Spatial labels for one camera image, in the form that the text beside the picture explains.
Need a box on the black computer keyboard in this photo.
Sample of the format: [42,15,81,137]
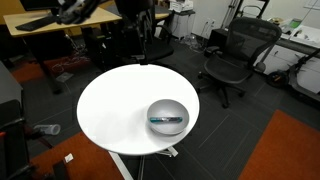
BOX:
[14,14,60,33]

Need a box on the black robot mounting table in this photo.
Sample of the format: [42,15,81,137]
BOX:
[0,61,36,180]

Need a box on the grey round bowl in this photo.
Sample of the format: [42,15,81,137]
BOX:
[146,98,191,137]

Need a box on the white cabinet desk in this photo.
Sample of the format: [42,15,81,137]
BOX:
[255,23,320,95]

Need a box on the black computer monitor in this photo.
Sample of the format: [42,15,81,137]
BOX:
[18,0,63,12]

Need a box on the small white paper tag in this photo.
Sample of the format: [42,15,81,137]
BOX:
[63,152,75,164]

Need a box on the black kick scooter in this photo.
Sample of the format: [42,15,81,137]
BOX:
[265,48,320,103]

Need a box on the white metal table base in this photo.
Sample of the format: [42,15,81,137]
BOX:
[108,145,180,180]

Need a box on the black computer tower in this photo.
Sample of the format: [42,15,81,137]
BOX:
[206,27,234,58]

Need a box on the teal marker pen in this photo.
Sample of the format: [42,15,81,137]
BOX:
[149,115,184,124]

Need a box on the clear plastic cup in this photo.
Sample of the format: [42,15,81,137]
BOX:
[33,123,62,136]

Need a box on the black tripod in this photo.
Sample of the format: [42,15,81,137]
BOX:
[221,0,245,30]

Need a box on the black mesh office chair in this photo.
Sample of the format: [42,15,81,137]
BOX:
[196,16,284,110]

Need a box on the green desk item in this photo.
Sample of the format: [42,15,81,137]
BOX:
[288,18,303,30]

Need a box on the white printer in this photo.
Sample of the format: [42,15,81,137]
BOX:
[168,0,195,14]

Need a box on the white floor cable bundle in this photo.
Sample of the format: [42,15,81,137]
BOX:
[49,54,92,75]

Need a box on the black stand pole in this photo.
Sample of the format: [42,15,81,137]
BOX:
[138,9,150,66]

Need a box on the black padded office chair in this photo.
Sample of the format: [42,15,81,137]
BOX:
[114,0,175,66]

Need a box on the grey floor box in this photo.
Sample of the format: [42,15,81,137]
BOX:
[55,71,75,84]

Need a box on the light wooden desk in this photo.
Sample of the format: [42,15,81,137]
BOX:
[3,6,123,95]

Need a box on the white drawer unit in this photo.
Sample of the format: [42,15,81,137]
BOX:
[169,9,196,40]

